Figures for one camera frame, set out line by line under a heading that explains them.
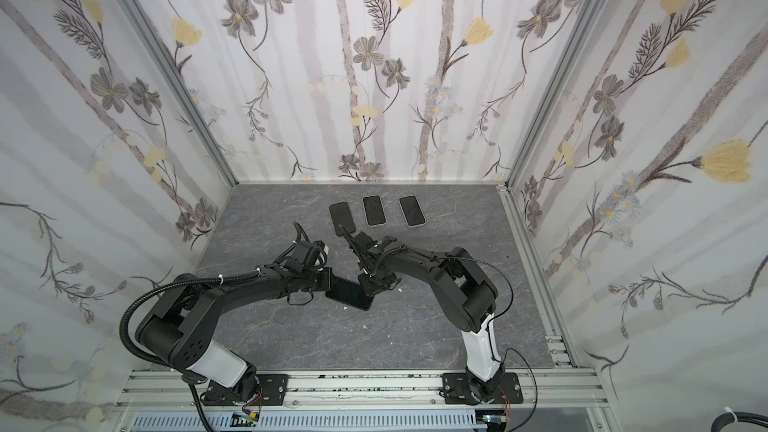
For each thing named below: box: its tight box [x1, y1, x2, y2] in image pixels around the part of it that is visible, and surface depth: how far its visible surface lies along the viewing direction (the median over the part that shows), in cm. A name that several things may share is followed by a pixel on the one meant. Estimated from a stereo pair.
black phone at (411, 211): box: [398, 195, 427, 228], surface depth 113 cm
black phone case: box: [329, 202, 356, 236], surface depth 113 cm
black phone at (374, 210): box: [362, 194, 387, 228], surface depth 113 cm
